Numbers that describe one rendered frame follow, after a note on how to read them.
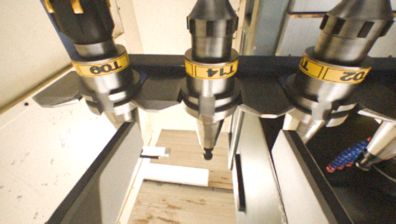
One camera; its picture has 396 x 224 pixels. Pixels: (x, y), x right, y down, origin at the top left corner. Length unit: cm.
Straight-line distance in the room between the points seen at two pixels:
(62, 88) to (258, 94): 22
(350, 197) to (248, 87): 49
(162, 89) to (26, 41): 52
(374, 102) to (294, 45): 63
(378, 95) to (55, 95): 33
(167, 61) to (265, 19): 64
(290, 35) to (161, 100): 70
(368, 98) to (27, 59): 69
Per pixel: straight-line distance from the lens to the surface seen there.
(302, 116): 19
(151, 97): 18
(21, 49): 65
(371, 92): 25
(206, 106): 17
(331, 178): 59
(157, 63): 23
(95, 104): 20
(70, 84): 25
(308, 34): 84
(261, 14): 81
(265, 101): 18
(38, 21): 70
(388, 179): 66
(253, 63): 23
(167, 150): 104
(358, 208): 62
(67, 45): 27
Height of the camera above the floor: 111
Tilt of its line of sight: 40 degrees up
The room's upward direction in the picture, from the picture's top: 179 degrees clockwise
